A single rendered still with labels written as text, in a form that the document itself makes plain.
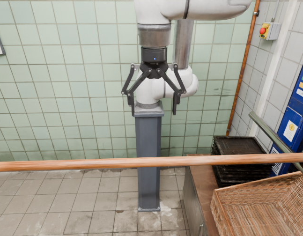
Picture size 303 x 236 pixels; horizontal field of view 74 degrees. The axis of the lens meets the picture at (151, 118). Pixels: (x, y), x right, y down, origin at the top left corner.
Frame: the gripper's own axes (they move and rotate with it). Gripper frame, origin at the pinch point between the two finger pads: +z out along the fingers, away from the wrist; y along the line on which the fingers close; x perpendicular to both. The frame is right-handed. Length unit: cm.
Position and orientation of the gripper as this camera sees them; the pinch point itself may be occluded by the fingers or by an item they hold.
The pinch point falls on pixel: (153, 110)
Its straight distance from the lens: 66.0
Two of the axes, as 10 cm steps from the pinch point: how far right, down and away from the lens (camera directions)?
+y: -10.0, 0.2, -0.3
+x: 0.3, 4.9, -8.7
